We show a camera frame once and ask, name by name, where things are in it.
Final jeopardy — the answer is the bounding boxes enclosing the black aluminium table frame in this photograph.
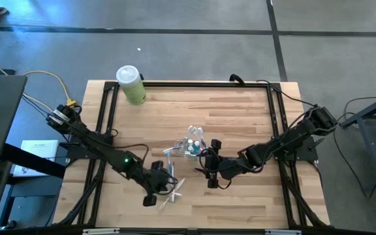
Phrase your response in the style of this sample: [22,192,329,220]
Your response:
[52,80,331,235]

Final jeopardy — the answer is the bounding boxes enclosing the white booklet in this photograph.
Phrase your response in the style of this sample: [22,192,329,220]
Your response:
[12,139,59,178]

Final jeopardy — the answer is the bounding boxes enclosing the grey metal stand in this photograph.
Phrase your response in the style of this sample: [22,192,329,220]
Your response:
[339,89,376,192]

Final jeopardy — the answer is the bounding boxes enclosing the yellow cable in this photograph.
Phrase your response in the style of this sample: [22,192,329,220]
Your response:
[0,54,77,107]

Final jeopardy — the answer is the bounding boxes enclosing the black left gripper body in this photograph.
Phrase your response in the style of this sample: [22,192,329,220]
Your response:
[142,160,176,207]

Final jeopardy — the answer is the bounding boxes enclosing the clear acrylic organizer box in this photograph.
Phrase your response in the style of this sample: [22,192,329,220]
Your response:
[174,125,209,160]

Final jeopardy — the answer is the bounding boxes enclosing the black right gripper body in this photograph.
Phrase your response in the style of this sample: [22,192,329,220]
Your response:
[204,139,243,189]

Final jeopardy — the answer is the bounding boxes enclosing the purple white toothbrush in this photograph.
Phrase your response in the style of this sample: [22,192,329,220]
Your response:
[170,161,183,202]

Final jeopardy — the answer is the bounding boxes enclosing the green wipes canister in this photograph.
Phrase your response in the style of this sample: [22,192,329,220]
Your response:
[115,65,147,106]

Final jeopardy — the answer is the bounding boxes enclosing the black desk leg beam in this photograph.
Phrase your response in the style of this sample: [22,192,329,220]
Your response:
[1,143,67,179]

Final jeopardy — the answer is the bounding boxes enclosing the silver frame bracket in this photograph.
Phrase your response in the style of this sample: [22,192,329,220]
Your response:
[265,229,302,235]
[82,228,120,235]

